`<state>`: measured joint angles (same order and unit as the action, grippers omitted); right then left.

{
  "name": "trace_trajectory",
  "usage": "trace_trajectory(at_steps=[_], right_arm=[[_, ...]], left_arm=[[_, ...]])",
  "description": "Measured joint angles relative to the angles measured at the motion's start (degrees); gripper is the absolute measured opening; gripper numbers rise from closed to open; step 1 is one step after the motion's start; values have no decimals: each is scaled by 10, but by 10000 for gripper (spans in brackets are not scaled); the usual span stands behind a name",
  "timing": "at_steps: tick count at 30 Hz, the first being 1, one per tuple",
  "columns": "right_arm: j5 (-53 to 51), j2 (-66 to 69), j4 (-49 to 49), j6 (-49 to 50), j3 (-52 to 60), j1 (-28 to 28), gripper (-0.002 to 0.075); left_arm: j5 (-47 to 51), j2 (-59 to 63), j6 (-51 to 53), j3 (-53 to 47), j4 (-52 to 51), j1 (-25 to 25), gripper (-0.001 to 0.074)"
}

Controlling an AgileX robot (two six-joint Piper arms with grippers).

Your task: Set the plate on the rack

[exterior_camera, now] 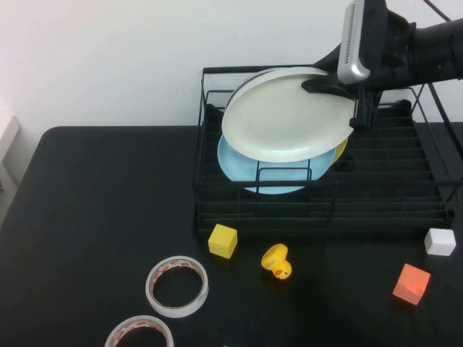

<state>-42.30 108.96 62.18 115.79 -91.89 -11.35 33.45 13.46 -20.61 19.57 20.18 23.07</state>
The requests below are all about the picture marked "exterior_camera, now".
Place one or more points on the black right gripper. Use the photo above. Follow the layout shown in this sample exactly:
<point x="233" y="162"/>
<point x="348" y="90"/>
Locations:
<point x="388" y="47"/>

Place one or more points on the white plate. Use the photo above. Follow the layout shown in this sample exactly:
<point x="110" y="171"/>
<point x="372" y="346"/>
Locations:
<point x="282" y="119"/>

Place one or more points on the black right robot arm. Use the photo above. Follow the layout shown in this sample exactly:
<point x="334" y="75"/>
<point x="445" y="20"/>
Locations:
<point x="437" y="50"/>

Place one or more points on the yellow plate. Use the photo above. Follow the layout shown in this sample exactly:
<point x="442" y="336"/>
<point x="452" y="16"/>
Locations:
<point x="340" y="150"/>

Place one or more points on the grey plate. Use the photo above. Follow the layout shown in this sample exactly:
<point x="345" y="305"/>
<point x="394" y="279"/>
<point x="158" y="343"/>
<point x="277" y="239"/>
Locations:
<point x="236" y="90"/>

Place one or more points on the light blue plate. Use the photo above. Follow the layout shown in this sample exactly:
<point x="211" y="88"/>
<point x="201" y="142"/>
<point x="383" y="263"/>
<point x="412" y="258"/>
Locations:
<point x="238" y="170"/>

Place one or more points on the white foam cube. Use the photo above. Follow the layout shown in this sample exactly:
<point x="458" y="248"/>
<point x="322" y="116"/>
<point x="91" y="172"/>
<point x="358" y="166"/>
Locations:
<point x="439" y="242"/>

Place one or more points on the yellow rubber duck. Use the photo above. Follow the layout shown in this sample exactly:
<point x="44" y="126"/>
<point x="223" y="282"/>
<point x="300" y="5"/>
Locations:
<point x="275" y="260"/>

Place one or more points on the yellow foam cube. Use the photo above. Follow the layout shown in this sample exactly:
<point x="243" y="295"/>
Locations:
<point x="222" y="240"/>

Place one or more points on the orange foam cube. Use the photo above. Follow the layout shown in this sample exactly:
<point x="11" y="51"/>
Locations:
<point x="410" y="283"/>

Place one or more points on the white tape roll red print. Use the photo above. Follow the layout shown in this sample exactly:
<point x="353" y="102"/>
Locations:
<point x="139" y="319"/>
<point x="177" y="313"/>

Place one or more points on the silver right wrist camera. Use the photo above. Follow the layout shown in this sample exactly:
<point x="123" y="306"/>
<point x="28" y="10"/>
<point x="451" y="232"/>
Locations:
<point x="352" y="39"/>

